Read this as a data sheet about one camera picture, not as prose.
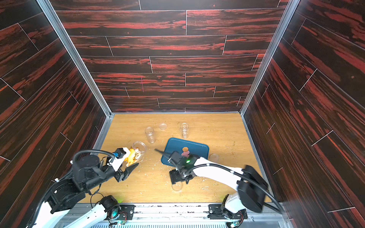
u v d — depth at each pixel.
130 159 0.58
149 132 0.98
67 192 0.42
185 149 0.96
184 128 0.99
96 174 0.47
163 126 1.11
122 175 0.53
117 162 0.50
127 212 0.74
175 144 1.01
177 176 0.70
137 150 0.58
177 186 0.83
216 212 0.73
